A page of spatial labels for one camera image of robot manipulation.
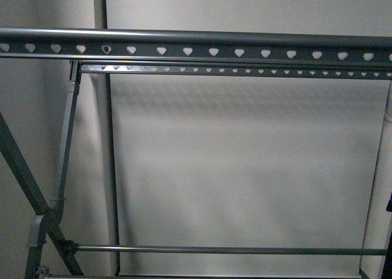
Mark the grey rear perforated rack rail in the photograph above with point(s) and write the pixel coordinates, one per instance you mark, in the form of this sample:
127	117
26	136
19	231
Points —
236	71

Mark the grey perforated rack rail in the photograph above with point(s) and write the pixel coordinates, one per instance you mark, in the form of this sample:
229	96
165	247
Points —
194	46
236	71

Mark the grey front perforated rack rail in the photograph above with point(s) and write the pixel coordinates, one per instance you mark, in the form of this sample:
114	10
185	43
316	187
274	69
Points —
194	46

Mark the grey horizontal rod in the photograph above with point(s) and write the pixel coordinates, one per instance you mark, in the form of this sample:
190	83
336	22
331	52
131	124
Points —
233	250
44	272

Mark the white right vertical pole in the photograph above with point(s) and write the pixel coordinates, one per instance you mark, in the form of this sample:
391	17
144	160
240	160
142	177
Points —
378	225

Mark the grey bottom horizontal rod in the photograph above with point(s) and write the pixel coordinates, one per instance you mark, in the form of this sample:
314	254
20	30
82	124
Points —
44	272

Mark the grey lower horizontal rod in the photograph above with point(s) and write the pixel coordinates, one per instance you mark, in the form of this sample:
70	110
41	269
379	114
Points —
233	250

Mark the grey vertical wall pipe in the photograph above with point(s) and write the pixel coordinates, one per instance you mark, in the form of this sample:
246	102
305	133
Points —
103	94

